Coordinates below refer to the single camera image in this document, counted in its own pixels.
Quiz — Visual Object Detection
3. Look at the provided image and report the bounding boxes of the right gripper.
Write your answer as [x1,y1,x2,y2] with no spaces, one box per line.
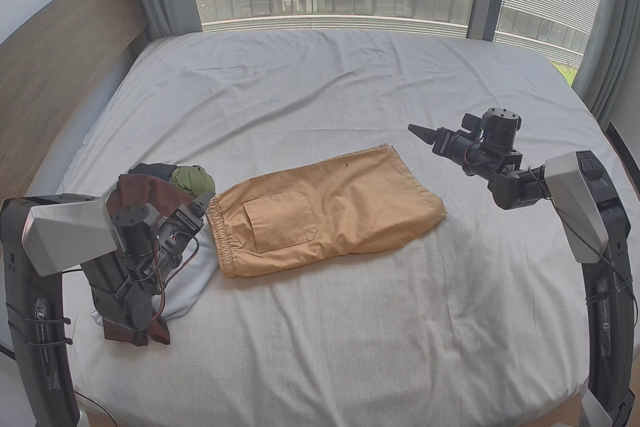
[434,127,483,165]

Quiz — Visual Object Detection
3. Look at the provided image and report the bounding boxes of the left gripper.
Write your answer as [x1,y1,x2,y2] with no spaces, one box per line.
[159,206,206,266]

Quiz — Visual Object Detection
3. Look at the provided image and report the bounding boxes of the tan shorts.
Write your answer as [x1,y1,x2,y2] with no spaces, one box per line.
[207,144,447,279]

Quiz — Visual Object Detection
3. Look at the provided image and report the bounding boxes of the pale grey garment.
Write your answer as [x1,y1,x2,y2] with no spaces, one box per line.
[90,235,221,328]

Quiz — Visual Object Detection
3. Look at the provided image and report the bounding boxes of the green garment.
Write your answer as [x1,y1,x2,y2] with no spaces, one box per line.
[169,165,217,205]

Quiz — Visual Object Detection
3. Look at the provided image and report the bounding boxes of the brown garment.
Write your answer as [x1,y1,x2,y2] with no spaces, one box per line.
[102,174,196,347]

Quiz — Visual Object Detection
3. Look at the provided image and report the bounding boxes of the dark grey garment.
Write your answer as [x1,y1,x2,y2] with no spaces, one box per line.
[129,162,176,180]

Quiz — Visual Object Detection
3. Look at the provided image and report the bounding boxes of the black cable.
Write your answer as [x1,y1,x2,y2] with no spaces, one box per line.
[75,390,118,427]

